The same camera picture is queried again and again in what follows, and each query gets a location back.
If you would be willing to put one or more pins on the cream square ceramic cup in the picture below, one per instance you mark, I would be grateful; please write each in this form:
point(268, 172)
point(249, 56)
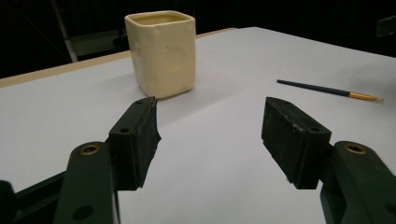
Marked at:
point(163, 56)

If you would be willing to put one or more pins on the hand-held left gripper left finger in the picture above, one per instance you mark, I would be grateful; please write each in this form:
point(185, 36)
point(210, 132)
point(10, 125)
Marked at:
point(132, 146)

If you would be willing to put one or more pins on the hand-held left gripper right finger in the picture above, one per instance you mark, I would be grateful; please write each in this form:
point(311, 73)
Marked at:
point(292, 140)

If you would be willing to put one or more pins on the white table sheet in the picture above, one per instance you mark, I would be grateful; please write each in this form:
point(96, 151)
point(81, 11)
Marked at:
point(224, 93)

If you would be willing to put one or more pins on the metal stand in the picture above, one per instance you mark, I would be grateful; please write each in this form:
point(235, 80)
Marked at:
point(67, 40)

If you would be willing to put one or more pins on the dark blue gold paintbrush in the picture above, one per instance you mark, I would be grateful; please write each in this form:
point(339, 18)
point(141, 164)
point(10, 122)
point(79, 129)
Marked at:
point(317, 88)

